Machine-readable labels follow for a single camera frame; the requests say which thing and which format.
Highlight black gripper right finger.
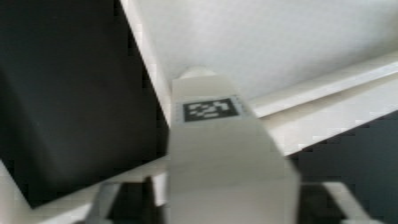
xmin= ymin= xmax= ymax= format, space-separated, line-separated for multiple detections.
xmin=321 ymin=182 xmax=385 ymax=224

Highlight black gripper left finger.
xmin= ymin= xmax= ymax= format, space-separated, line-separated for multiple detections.
xmin=73 ymin=182 xmax=121 ymax=224

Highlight white desk leg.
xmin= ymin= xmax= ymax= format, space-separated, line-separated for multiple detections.
xmin=167 ymin=68 xmax=300 ymax=224

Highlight white desk top tray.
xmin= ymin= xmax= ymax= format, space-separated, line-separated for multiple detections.
xmin=119 ymin=0 xmax=398 ymax=116

